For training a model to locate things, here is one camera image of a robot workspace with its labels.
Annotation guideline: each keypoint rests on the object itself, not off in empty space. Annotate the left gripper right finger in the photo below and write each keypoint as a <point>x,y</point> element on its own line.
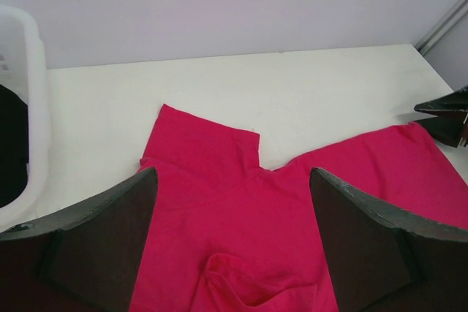
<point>383,258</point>

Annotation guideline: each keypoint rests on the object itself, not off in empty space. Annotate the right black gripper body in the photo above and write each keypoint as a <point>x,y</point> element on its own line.
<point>448,130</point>

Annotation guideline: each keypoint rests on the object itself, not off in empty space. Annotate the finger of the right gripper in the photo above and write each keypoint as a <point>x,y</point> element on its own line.
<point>454,102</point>

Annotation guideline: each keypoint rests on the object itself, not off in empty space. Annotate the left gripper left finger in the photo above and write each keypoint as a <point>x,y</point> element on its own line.
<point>85,257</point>

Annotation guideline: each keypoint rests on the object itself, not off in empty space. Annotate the pink t shirt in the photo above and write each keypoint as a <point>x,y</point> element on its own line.
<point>229,235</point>

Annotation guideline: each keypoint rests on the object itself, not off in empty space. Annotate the black t shirt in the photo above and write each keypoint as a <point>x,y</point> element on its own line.
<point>14,146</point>

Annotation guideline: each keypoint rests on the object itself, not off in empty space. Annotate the white plastic laundry basket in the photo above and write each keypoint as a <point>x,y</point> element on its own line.
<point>24,71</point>

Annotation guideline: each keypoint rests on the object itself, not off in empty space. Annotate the right aluminium frame post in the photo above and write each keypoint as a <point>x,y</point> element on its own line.
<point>443,27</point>

